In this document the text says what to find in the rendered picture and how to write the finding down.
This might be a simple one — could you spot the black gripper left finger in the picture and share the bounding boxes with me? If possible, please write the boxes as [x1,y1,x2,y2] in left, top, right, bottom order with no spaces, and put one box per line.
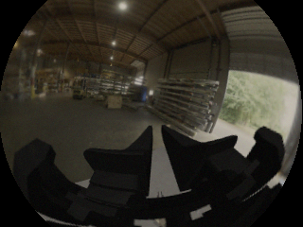
[83,125,152,197]

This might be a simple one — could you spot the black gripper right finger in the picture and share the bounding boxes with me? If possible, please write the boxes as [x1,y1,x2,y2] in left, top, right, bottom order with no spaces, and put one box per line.
[162,125,238,192]

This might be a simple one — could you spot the beige shallow tray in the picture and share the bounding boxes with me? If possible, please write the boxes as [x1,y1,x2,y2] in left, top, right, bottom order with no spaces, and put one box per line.
[155,218,167,227]

